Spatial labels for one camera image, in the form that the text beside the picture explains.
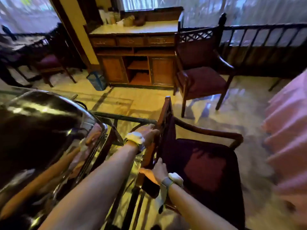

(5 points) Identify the person's right forearm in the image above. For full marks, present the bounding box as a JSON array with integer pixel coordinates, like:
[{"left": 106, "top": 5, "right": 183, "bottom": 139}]
[{"left": 168, "top": 183, "right": 238, "bottom": 230}]

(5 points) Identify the steel chafing dish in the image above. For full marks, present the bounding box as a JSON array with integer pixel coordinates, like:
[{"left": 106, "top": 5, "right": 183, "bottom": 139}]
[{"left": 0, "top": 89, "right": 108, "bottom": 230}]

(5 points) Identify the wooden sideboard cabinet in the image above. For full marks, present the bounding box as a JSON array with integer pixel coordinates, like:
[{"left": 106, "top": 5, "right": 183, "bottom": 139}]
[{"left": 83, "top": 7, "right": 185, "bottom": 90}]

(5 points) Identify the person's left forearm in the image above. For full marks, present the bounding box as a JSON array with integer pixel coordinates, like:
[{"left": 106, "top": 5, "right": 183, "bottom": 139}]
[{"left": 38, "top": 141, "right": 139, "bottom": 230}]

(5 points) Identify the dark wooden railing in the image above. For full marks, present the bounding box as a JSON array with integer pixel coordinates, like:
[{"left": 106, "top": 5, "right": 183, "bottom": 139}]
[{"left": 179, "top": 22, "right": 307, "bottom": 80}]

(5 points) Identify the brown wooden bowl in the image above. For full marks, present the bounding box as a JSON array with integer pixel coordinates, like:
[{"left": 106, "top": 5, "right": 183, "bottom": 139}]
[{"left": 134, "top": 15, "right": 147, "bottom": 27}]

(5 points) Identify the white cup holder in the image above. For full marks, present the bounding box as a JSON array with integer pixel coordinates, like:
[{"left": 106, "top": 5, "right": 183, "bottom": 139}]
[{"left": 99, "top": 8, "right": 121, "bottom": 25}]

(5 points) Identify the person's right hand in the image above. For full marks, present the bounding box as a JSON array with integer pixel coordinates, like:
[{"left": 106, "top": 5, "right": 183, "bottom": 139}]
[{"left": 139, "top": 157, "right": 169, "bottom": 186}]

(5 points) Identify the glass table black frame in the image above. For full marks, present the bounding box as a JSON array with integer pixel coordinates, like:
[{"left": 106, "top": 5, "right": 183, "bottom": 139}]
[{"left": 70, "top": 93, "right": 168, "bottom": 230}]

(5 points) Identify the person's left hand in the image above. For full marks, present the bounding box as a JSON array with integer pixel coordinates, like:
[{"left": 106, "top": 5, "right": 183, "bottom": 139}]
[{"left": 134, "top": 124, "right": 161, "bottom": 148}]

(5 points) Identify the dark table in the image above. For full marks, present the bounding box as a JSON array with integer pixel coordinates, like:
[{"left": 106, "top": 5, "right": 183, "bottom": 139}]
[{"left": 0, "top": 24, "right": 48, "bottom": 88}]

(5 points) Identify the pink tablecloth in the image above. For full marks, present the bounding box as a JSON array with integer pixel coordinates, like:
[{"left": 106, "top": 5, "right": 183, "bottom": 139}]
[{"left": 261, "top": 69, "right": 307, "bottom": 226}]

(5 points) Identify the dark wooden armchair red cushion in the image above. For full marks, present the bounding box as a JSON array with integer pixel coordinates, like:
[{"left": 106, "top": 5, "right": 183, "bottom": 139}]
[
  {"left": 31, "top": 22, "right": 77, "bottom": 88},
  {"left": 134, "top": 96, "right": 246, "bottom": 230},
  {"left": 173, "top": 13, "right": 237, "bottom": 118}
]

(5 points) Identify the white wrist tracker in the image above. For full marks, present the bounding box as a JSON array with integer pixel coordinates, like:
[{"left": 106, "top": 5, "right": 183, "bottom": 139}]
[
  {"left": 124, "top": 132, "right": 146, "bottom": 152},
  {"left": 156, "top": 172, "right": 184, "bottom": 214}
]

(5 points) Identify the blue waste bin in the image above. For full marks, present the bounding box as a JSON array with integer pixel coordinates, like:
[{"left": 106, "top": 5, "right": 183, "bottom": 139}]
[{"left": 86, "top": 71, "right": 107, "bottom": 91}]

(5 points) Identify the sheer white curtain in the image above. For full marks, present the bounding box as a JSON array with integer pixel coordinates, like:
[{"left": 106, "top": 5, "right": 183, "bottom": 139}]
[{"left": 121, "top": 0, "right": 307, "bottom": 47}]

